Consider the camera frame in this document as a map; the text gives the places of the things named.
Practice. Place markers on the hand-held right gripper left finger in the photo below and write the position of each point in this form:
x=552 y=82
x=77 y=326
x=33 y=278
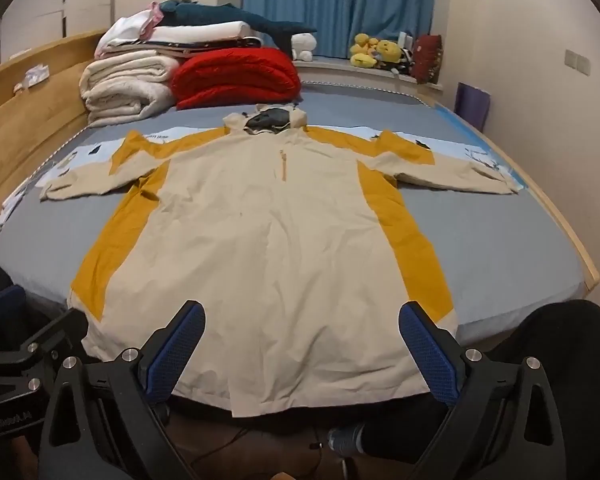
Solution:
x=180 y=345

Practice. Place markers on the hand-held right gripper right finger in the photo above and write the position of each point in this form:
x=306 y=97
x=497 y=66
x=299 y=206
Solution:
x=425 y=355

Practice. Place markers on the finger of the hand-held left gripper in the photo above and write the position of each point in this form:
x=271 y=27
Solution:
x=55 y=332
x=2 y=300

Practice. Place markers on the beige and mustard hooded jacket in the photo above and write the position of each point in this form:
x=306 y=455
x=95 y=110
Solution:
x=280 y=240

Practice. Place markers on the pink and white folded clothes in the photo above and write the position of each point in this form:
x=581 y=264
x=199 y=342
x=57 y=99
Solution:
x=125 y=30

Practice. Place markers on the person's right leg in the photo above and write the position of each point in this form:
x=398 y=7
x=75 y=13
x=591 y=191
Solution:
x=555 y=360

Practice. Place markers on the bed with grey sheet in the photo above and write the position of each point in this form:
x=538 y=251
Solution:
x=505 y=240

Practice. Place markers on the wooden headboard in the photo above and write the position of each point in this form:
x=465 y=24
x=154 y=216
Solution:
x=25 y=125

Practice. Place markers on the white tissue pack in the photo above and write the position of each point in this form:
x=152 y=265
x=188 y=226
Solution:
x=36 y=75

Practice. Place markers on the folded white quilt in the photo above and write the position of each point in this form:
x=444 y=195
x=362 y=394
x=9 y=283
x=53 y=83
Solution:
x=125 y=90

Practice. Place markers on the purple mat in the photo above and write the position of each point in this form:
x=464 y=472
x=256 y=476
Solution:
x=472 y=104

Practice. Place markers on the folded red quilt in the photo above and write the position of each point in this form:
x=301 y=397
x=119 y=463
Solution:
x=235 y=77

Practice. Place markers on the black and white plush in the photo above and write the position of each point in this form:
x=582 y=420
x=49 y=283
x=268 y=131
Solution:
x=405 y=62

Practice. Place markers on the dark red cushion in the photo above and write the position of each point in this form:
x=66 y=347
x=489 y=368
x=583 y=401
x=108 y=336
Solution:
x=427 y=57

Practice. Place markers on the white wardrobe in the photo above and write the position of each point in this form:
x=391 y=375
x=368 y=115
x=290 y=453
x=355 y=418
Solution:
x=55 y=5

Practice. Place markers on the grey window seat pad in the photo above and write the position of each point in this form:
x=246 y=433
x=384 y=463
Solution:
x=340 y=67

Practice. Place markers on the dark patterned folded blanket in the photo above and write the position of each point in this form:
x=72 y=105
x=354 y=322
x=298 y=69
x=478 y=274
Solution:
x=205 y=46

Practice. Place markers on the yellow plush toy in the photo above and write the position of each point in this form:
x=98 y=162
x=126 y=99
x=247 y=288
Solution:
x=364 y=50
x=387 y=54

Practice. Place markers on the folded white blanket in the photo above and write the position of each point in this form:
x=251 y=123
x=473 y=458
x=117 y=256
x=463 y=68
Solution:
x=200 y=31

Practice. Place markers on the white dog plush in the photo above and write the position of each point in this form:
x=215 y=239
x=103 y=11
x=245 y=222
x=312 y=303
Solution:
x=304 y=46

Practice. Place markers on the teal shark plush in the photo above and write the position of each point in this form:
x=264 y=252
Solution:
x=205 y=12

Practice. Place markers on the blue curtain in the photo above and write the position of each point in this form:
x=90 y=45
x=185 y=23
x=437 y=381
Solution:
x=340 y=0

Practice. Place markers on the white wall switch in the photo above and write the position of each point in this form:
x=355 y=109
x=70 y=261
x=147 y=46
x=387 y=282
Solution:
x=577 y=62

